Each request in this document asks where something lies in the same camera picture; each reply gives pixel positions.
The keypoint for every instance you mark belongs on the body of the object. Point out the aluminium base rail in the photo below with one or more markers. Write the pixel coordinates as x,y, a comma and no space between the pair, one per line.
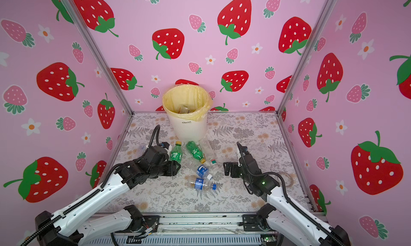
196,229

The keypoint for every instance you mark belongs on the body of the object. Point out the clear bottle blue cap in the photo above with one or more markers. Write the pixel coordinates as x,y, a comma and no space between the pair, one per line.
200,184

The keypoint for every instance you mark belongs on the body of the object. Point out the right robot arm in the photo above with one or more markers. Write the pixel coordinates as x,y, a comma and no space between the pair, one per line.
281,212

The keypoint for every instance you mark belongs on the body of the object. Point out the green bottle yellow cap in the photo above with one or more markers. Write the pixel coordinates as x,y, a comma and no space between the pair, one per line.
176,153

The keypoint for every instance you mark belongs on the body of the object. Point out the green bottle near bin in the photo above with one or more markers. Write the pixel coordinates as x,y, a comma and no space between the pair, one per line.
195,151

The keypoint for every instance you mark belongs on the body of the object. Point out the square bottle blue artesian label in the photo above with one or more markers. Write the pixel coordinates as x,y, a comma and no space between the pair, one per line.
183,109

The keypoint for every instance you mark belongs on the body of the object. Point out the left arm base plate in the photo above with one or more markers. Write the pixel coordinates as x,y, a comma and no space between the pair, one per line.
142,224

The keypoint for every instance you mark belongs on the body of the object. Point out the right aluminium corner post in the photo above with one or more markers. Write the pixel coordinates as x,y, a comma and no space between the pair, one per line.
323,17

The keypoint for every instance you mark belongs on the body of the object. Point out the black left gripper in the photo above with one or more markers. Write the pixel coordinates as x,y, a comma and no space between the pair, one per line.
173,167

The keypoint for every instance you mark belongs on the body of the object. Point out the clear tape roll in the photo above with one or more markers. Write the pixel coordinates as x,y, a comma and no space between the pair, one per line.
288,179

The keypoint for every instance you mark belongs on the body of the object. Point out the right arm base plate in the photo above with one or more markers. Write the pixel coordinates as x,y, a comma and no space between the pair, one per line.
255,223

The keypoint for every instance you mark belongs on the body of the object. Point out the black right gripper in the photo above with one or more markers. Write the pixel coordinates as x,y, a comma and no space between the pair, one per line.
234,166

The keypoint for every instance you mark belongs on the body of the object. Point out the aluminium corner post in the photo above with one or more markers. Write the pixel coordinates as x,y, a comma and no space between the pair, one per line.
96,53
323,17

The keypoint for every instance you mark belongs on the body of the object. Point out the clear bottle blue label middle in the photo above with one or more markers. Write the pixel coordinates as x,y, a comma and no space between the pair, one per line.
200,169

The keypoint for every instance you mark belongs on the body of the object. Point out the left aluminium corner post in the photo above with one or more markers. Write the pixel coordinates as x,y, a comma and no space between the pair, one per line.
96,53

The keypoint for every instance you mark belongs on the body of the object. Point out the white plastic waste bin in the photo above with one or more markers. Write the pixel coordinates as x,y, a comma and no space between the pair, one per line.
189,127

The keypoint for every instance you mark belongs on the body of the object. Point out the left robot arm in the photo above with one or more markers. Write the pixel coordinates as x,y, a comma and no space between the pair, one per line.
70,226

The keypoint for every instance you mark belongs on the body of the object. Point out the yellow bin liner bag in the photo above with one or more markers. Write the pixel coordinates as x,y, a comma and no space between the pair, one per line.
193,96

